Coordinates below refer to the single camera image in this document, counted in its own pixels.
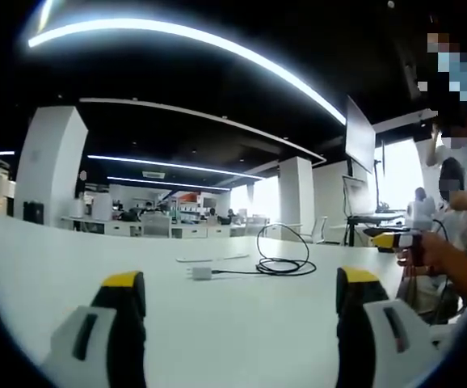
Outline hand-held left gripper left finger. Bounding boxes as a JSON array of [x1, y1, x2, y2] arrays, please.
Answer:
[[39, 271, 148, 388]]

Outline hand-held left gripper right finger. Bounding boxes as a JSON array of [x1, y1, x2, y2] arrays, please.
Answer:
[[334, 266, 441, 388]]

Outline white charger adapter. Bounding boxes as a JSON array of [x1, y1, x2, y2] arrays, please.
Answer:
[[184, 266, 212, 281]]

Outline black Type-C cable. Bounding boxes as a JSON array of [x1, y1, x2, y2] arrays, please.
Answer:
[[210, 223, 318, 278]]

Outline white desk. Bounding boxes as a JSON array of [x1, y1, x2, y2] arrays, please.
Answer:
[[0, 209, 404, 388]]

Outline person's right hand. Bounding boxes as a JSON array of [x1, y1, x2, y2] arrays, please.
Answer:
[[398, 234, 447, 276]]

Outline black standing table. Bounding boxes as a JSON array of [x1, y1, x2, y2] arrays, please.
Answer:
[[346, 213, 405, 246]]

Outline white office chair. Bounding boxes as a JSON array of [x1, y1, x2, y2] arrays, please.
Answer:
[[299, 215, 329, 245]]

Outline white square pillar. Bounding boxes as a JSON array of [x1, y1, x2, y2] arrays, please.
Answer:
[[14, 105, 90, 221], [278, 156, 315, 240]]

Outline large monitor screen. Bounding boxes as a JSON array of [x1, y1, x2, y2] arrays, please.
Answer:
[[343, 94, 378, 175]]

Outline white power strip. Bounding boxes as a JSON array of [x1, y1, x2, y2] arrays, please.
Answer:
[[175, 252, 251, 264]]

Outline black box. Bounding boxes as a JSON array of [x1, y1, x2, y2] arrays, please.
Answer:
[[23, 200, 45, 223]]

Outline straight ceiling light strip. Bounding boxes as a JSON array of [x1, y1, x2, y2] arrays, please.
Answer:
[[87, 154, 265, 180], [107, 175, 231, 192]]

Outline long curved ceiling light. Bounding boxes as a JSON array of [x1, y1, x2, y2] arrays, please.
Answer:
[[27, 17, 348, 124]]

